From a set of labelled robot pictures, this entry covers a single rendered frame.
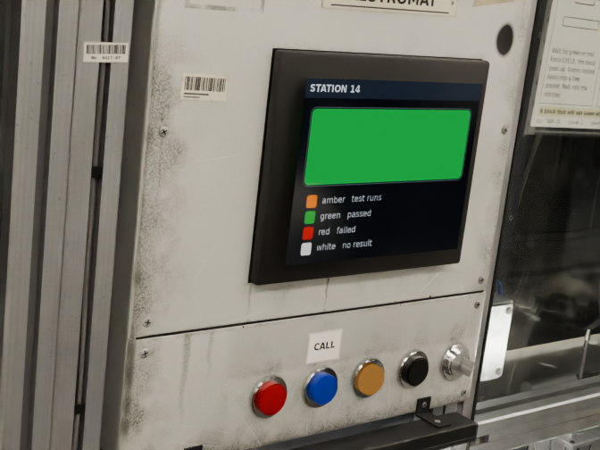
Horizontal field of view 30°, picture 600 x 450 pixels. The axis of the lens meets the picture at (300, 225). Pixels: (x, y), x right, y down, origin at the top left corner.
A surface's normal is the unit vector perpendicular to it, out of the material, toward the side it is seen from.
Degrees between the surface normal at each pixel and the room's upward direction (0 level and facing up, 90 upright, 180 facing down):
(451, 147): 90
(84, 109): 90
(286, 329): 90
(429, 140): 90
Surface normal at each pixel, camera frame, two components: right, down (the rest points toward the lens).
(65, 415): 0.62, 0.25
